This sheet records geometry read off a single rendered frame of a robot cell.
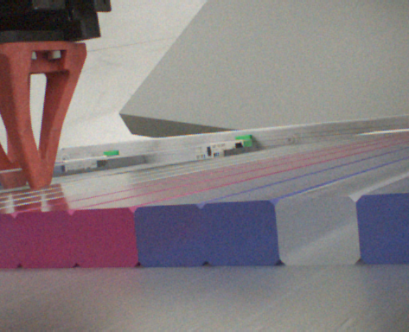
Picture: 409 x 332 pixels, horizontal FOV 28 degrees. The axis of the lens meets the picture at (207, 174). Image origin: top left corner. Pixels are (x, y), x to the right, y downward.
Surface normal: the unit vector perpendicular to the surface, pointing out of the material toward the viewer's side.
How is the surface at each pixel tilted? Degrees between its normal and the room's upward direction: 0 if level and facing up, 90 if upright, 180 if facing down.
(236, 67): 0
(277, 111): 0
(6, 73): 72
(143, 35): 0
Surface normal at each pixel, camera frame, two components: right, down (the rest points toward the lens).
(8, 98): -0.34, 0.50
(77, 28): -0.43, 0.16
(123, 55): -0.37, -0.66
